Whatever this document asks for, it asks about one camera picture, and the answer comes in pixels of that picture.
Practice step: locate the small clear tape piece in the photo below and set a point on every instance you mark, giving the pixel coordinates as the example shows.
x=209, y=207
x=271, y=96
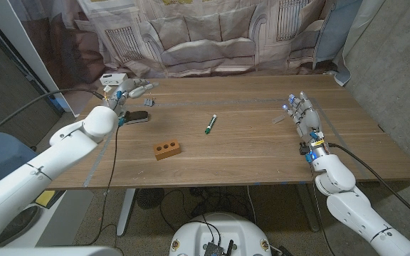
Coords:
x=278, y=119

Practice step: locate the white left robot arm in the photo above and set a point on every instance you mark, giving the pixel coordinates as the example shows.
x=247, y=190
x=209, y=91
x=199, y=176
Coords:
x=48, y=167

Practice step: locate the grey paper clamp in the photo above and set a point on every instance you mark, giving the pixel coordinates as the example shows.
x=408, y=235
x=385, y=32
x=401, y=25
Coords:
x=148, y=102

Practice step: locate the white upright panel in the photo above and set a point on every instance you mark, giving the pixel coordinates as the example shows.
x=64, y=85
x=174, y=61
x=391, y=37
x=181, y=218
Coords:
x=27, y=46

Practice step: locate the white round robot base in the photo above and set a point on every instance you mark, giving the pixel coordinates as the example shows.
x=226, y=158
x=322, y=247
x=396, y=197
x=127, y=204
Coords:
x=221, y=231

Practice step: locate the white floor platform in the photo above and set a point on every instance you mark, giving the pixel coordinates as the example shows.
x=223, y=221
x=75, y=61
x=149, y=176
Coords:
x=69, y=220

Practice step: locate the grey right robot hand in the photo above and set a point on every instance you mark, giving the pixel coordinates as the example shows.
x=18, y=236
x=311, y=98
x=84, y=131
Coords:
x=310, y=121

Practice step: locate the orange block with three holes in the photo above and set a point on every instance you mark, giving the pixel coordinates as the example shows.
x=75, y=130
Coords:
x=167, y=150

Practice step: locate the white table leg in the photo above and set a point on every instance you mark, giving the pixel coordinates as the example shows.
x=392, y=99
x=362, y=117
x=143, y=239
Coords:
x=126, y=209

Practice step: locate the white power strip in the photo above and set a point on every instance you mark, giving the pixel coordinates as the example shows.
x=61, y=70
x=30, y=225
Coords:
x=114, y=79

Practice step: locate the black felt eraser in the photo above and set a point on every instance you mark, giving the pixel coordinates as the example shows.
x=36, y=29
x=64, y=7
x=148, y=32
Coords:
x=137, y=116

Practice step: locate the black electronics module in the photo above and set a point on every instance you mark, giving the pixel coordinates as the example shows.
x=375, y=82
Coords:
x=214, y=249

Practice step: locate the round black floor fan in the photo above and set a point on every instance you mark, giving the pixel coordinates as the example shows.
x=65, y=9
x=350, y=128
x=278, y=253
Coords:
x=149, y=198

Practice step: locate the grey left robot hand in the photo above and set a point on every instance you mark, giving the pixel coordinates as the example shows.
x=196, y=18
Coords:
x=128, y=89

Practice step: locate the green marker pen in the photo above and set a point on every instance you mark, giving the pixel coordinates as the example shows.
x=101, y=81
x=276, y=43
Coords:
x=210, y=124

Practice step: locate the grey tape rectangle outline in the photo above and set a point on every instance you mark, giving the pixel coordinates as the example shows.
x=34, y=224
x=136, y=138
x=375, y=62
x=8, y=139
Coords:
x=226, y=103

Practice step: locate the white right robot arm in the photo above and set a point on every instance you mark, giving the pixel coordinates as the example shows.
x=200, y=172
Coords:
x=354, y=209

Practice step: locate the printed sofa backdrop curtain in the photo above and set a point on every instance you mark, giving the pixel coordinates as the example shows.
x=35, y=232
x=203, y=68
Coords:
x=208, y=35

